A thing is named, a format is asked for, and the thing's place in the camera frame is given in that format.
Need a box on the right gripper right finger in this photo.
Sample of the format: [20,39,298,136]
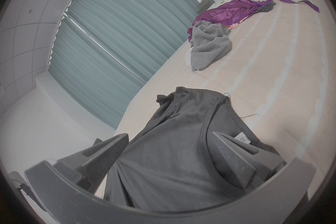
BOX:
[212,131,287,189]

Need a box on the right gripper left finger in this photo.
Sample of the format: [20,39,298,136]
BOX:
[54,133,129,193]

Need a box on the black T-shirt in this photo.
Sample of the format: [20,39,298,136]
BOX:
[104,86,289,211]

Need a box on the bed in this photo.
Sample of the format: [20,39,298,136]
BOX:
[93,0,334,208]

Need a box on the blue-green curtain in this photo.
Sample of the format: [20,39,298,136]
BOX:
[48,17,147,130]
[64,0,209,84]

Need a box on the grey garment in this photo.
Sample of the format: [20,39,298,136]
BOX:
[190,21,233,72]

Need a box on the purple satin garment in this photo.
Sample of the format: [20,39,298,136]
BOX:
[187,0,321,42]

